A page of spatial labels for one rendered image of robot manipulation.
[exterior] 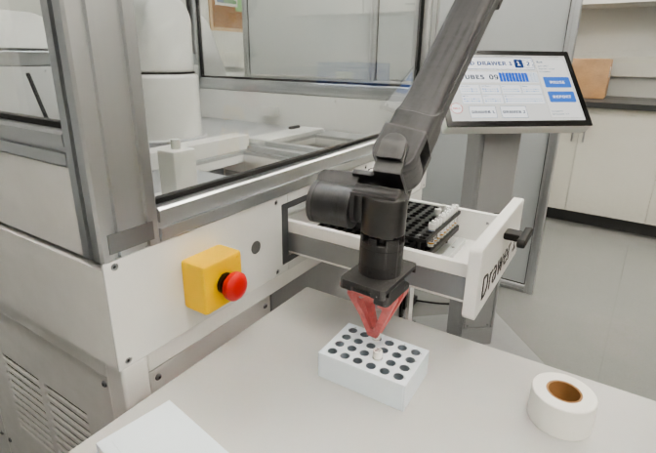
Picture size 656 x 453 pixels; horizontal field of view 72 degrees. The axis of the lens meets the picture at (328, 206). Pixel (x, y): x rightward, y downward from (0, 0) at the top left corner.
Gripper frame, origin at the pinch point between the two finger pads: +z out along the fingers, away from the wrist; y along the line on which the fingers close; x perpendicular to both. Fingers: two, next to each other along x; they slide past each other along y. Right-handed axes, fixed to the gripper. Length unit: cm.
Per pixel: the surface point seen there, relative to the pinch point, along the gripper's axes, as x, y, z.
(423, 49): -25, -69, -38
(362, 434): 5.3, 12.6, 5.1
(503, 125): -10, -107, -16
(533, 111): -3, -117, -20
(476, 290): 10.9, -8.5, -5.9
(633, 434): 31.3, -4.9, 4.4
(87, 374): -32.6, 23.2, 7.7
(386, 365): 4.0, 4.5, 1.3
